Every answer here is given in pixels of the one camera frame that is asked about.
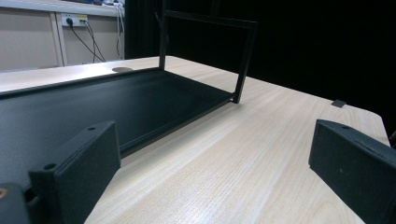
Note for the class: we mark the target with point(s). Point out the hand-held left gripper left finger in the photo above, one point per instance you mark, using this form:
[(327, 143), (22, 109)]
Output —
[(77, 168)]

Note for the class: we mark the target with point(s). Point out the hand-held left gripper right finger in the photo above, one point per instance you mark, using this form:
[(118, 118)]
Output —
[(355, 168)]

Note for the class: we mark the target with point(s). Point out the black two-tier metal rack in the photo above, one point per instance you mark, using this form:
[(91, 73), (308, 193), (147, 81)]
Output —
[(124, 102)]

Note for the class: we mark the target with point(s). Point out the grey tape piece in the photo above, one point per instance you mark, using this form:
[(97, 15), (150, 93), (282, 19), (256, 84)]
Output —
[(338, 103)]

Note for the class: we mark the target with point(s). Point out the round table grommet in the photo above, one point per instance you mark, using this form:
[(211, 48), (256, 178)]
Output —
[(122, 69)]

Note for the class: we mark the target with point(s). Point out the black curtain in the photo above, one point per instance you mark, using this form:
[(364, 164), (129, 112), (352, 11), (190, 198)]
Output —
[(311, 46)]

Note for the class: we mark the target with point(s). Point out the white wall socket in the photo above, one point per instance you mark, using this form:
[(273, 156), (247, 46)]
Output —
[(74, 19)]

